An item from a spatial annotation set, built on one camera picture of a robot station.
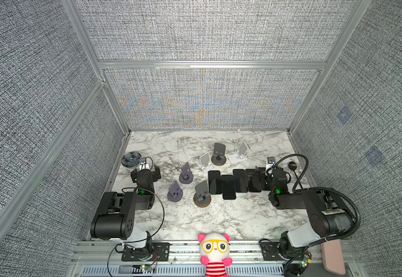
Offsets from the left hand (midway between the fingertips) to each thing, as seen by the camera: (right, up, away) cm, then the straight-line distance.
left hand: (145, 167), depth 93 cm
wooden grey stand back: (+41, +4, +10) cm, 42 cm away
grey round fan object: (-11, +4, +9) cm, 15 cm away
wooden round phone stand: (+30, -14, -9) cm, 35 cm away
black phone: (+38, -8, +3) cm, 39 cm away
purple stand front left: (+17, -12, -7) cm, 22 cm away
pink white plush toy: (+35, -29, -25) cm, 52 cm away
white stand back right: (+53, +6, +8) cm, 54 cm away
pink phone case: (+84, -34, -22) cm, 93 cm away
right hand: (+66, +1, +1) cm, 66 cm away
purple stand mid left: (+22, -5, 0) cm, 22 cm away
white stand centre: (+31, +2, +4) cm, 32 cm away
